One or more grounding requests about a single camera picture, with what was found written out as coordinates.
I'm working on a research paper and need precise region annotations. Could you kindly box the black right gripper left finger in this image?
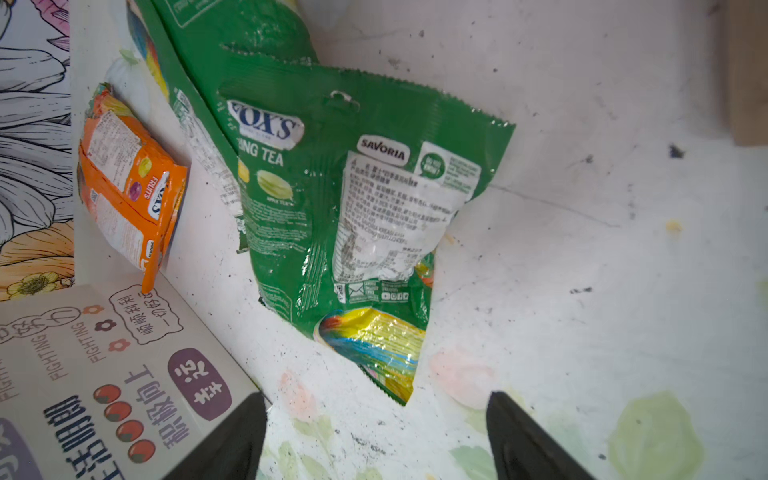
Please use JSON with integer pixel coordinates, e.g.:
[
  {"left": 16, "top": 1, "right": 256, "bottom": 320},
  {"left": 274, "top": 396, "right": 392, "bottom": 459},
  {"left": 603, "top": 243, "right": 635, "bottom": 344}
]
[{"left": 164, "top": 392, "right": 267, "bottom": 480}]

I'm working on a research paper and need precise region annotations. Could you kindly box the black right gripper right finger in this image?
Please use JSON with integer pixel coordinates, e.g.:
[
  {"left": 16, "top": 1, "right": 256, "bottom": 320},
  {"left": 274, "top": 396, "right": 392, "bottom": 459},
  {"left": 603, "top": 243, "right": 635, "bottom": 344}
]
[{"left": 486, "top": 391, "right": 594, "bottom": 480}]

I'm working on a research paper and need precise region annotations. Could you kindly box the white printed paper bag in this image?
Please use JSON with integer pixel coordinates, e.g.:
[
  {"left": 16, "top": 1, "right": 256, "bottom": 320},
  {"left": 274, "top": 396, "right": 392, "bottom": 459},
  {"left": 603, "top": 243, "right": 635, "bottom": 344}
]
[{"left": 0, "top": 272, "right": 271, "bottom": 480}]

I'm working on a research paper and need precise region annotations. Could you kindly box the green Fox's candy packet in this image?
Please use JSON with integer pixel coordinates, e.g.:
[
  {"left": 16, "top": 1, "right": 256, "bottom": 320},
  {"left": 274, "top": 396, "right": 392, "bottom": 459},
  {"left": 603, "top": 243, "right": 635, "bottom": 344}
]
[{"left": 213, "top": 51, "right": 515, "bottom": 404}]

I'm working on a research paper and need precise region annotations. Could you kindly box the orange snack packet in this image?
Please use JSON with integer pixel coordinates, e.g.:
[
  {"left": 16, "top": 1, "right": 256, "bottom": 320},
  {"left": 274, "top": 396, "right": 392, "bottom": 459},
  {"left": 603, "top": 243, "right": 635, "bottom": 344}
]
[{"left": 76, "top": 83, "right": 188, "bottom": 294}]

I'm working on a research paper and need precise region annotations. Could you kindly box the wooden mallet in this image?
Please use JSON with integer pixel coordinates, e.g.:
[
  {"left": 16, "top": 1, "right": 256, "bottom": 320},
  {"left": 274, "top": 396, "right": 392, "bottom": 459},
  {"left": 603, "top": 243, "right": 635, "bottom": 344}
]
[{"left": 724, "top": 0, "right": 767, "bottom": 147}]

